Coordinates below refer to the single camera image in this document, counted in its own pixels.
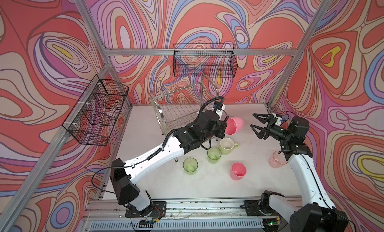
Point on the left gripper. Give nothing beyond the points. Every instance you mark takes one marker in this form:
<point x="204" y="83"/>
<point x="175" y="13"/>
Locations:
<point x="221" y="127"/>

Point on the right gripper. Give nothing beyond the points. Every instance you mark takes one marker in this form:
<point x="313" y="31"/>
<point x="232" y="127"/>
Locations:
<point x="265" y="130"/>

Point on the pink plastic cup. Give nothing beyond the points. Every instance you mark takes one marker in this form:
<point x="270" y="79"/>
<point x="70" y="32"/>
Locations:
<point x="234" y="125"/>
<point x="238" y="171"/>

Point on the light green ceramic mug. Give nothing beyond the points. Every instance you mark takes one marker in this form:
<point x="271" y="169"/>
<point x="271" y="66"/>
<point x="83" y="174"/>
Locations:
<point x="227" y="145"/>

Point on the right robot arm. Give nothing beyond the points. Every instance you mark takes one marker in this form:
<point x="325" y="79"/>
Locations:
<point x="318" y="213"/>

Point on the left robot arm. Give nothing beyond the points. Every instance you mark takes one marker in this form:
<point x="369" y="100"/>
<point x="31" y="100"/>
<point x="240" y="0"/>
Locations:
<point x="126" y="174"/>

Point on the steel two-tier dish rack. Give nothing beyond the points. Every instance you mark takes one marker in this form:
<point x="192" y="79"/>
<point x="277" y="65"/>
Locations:
<point x="179" y="107"/>

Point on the green transparent cup right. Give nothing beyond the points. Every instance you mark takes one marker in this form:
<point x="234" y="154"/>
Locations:
<point x="214" y="154"/>

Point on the green transparent cup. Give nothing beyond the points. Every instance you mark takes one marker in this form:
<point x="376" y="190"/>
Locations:
<point x="190" y="166"/>
<point x="214" y="154"/>

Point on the clear pink glass cup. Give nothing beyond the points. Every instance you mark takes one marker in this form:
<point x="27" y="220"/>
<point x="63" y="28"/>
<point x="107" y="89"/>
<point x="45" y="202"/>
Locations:
<point x="277" y="159"/>

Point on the green transparent cup left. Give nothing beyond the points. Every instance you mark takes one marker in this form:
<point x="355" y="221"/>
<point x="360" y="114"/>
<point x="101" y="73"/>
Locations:
<point x="190" y="166"/>

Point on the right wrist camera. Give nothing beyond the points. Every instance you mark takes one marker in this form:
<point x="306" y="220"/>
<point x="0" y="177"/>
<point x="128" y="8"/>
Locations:
<point x="280" y="119"/>

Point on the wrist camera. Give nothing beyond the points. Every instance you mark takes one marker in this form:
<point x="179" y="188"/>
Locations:
<point x="217" y="106"/>
<point x="280" y="119"/>

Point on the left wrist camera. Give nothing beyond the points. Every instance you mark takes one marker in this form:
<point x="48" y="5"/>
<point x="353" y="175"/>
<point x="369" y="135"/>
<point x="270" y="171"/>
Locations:
<point x="217" y="106"/>

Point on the black wire basket back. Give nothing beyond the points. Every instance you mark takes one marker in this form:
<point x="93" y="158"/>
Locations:
<point x="215" y="60"/>

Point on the black wire basket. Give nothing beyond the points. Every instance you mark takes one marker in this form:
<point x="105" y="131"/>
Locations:
<point x="96" y="113"/>
<point x="215" y="60"/>

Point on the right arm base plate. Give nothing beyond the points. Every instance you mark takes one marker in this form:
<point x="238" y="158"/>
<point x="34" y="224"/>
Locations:
<point x="253" y="208"/>

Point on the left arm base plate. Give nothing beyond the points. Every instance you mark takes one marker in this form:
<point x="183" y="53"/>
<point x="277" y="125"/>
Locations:
<point x="155" y="211"/>

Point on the black wire basket left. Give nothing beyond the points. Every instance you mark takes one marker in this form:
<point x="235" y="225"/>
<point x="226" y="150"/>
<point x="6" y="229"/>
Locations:
<point x="96" y="113"/>

